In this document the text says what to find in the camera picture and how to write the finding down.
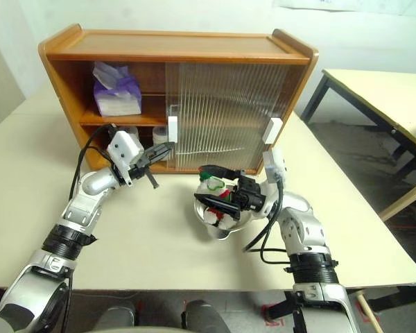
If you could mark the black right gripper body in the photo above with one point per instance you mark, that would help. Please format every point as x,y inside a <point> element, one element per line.
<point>250,194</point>

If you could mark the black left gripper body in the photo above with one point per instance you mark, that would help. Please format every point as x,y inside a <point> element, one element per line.
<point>143,166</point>

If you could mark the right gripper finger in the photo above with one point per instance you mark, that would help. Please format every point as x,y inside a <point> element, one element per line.
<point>222,171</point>
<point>218,205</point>

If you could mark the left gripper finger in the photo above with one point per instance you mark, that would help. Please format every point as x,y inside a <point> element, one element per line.
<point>161,151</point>
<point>152,179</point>

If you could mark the white jar with blue label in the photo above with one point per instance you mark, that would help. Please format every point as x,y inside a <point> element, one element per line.
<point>159,135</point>

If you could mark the white plush toy striped sweater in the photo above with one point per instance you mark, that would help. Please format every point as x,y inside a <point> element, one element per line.
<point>215,189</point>

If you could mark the white jar with plain label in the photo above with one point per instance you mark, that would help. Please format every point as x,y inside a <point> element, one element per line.
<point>133,133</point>

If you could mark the ribbed glass sliding door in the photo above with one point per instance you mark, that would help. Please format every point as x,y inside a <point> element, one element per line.
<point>208,104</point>
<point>296,83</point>

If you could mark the purple tissue pack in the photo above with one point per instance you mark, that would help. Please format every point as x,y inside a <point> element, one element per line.
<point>118,100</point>

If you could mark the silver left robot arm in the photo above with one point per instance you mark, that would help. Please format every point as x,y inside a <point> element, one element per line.
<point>76,215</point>

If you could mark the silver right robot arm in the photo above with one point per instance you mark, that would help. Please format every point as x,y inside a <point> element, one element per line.
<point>308,243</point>

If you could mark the wooden cabinet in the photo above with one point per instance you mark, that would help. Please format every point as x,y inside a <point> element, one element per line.
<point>173,43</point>

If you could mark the metal bowl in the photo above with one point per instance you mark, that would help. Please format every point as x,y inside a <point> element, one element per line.
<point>225,232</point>

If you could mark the grey rounded shape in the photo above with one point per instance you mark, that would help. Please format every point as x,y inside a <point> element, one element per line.
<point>202,317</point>

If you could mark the wooden stick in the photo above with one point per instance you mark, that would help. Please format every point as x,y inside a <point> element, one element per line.
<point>367,310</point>

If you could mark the beige table with black legs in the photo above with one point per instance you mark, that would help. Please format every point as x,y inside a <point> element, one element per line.
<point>385,93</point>

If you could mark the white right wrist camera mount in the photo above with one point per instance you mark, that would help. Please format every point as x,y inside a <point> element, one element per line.
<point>274,164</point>

